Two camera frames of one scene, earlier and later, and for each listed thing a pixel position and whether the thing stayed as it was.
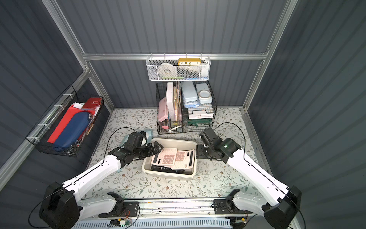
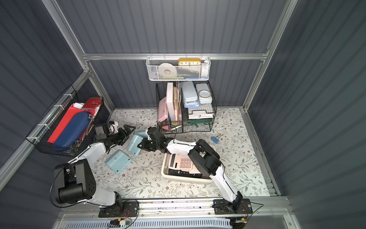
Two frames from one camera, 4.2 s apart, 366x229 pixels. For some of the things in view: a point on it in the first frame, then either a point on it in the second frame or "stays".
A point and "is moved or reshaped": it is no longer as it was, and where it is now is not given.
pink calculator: [184, 160] is moved or reshaped
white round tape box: [204, 93] stays
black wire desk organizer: [184, 107] stays
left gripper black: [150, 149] → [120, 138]
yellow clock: [189, 61] stays
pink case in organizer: [163, 114] stays
